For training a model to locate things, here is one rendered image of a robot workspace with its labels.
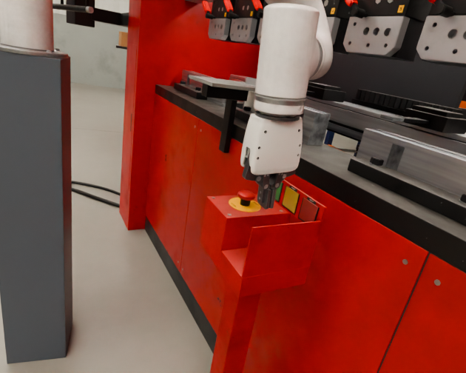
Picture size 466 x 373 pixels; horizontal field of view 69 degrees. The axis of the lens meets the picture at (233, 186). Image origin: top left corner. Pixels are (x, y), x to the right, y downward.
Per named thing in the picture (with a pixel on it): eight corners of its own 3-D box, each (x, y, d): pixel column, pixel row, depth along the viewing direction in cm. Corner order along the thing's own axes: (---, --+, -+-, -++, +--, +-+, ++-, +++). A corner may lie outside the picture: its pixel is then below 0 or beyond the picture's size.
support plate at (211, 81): (188, 78, 108) (188, 74, 108) (256, 86, 121) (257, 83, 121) (211, 86, 94) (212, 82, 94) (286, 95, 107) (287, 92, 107)
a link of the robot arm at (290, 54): (276, 89, 62) (244, 92, 55) (286, 9, 57) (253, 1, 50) (317, 97, 57) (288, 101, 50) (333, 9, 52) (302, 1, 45)
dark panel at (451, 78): (262, 92, 206) (277, 13, 191) (265, 93, 207) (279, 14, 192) (439, 148, 117) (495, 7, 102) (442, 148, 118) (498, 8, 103)
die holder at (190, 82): (180, 87, 181) (182, 69, 177) (190, 89, 184) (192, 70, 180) (222, 106, 141) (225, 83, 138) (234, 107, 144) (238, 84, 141)
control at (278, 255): (199, 242, 80) (210, 170, 73) (257, 235, 87) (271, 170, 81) (237, 297, 63) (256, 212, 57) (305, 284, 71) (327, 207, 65)
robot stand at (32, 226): (7, 364, 114) (-26, 46, 78) (21, 324, 129) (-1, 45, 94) (66, 357, 119) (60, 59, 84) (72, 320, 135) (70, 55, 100)
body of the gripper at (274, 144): (290, 103, 62) (282, 161, 66) (241, 103, 58) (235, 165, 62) (316, 112, 56) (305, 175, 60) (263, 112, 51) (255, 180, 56)
